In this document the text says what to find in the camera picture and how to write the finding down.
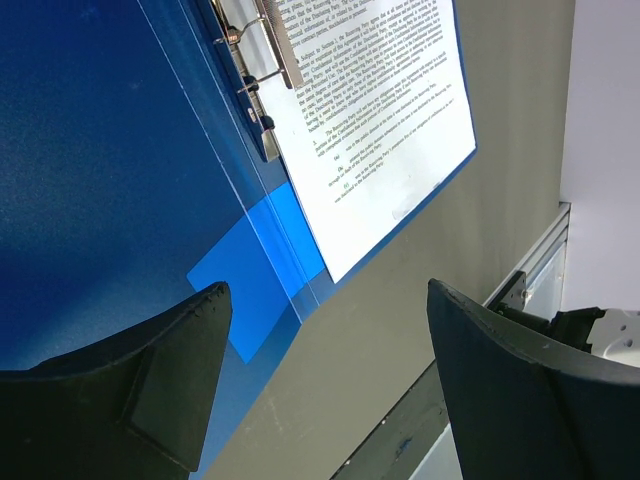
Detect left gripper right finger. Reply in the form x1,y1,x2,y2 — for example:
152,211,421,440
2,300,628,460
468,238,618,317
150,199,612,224
427,280,639,479

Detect printed white paper sheets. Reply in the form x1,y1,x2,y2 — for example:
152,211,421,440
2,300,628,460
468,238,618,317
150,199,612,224
259,1,477,281

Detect blue file folder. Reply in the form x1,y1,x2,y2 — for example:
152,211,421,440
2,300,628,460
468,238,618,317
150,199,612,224
0,0,479,480

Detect aluminium frame rail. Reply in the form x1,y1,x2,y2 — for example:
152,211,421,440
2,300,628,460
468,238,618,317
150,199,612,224
485,202,571,321

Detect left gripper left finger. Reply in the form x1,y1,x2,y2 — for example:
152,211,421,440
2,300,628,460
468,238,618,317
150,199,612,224
1,282,231,479

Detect metal folder clip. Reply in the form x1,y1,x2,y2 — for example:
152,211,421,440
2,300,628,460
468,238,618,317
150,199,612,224
211,1,303,162

